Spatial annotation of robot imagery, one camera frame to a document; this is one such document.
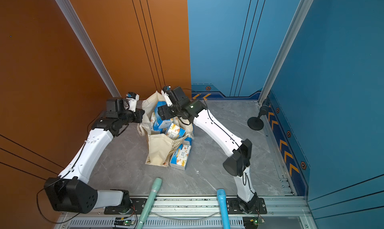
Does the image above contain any green handle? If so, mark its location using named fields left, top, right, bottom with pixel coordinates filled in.
left=136, top=178, right=162, bottom=229

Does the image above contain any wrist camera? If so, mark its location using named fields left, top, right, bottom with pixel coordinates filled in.
left=124, top=92, right=140, bottom=112
left=162, top=86, right=173, bottom=106

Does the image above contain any aluminium corner post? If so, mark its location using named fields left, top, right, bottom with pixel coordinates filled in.
left=55, top=0, right=121, bottom=97
left=258, top=0, right=314, bottom=106

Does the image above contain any blue handle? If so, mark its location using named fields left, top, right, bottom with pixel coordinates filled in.
left=217, top=189, right=230, bottom=229

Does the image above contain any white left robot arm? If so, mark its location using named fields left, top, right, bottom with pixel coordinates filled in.
left=44, top=92, right=145, bottom=214

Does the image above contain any circuit board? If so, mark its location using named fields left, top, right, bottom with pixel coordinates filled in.
left=113, top=217, right=136, bottom=229
left=243, top=217, right=265, bottom=229

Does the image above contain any aluminium corner post right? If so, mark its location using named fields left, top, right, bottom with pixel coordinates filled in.
left=258, top=0, right=314, bottom=106

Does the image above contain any right circuit board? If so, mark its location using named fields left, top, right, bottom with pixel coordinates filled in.
left=243, top=217, right=265, bottom=229

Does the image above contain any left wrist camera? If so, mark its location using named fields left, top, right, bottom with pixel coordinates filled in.
left=124, top=92, right=140, bottom=112

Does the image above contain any black round-base stand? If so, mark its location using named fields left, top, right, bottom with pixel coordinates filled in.
left=247, top=105, right=269, bottom=131

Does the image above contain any aluminium front rail frame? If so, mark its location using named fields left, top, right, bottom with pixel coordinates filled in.
left=53, top=196, right=317, bottom=229

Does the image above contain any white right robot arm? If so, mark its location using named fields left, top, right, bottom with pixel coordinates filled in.
left=158, top=86, right=258, bottom=214

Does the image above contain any aluminium corner post left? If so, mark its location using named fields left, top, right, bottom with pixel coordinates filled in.
left=55, top=0, right=121, bottom=97

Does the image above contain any cream floral canvas bag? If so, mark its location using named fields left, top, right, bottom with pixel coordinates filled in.
left=137, top=91, right=194, bottom=167

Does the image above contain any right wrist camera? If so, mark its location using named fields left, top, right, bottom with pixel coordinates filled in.
left=162, top=86, right=173, bottom=106

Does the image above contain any left circuit board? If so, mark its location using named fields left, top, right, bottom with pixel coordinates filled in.
left=113, top=217, right=136, bottom=229

